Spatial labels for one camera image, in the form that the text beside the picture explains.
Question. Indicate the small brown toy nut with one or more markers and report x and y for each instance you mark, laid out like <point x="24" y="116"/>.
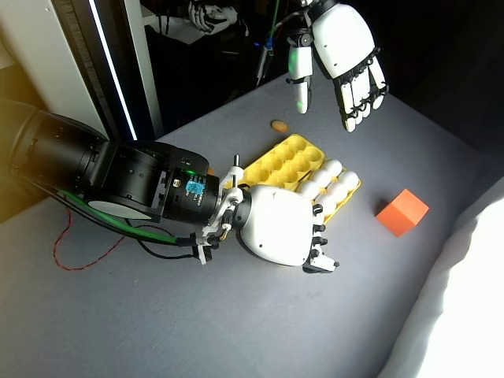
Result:
<point x="279" y="125"/>

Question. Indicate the white egg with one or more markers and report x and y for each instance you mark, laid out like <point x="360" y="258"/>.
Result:
<point x="308" y="188"/>
<point x="327" y="204"/>
<point x="322" y="178"/>
<point x="332" y="167"/>
<point x="337" y="191"/>
<point x="349" y="181"/>

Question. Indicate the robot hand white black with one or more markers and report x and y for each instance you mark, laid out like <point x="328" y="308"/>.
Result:
<point x="342" y="35"/>
<point x="275" y="224"/>

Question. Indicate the white sheet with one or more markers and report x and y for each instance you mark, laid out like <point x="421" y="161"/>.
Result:
<point x="472" y="295"/>

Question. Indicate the spare white robot hand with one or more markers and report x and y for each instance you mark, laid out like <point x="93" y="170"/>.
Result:
<point x="208" y="15"/>

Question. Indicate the grey table cloth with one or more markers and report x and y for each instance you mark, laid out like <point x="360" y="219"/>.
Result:
<point x="157" y="334"/>

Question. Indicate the orange cube block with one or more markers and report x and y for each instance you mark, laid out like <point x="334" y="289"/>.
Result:
<point x="401" y="212"/>

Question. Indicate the yellow egg tray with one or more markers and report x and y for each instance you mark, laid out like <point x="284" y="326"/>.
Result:
<point x="291" y="153"/>

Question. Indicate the white robot body column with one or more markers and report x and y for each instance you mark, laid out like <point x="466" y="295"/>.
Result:
<point x="39" y="39"/>

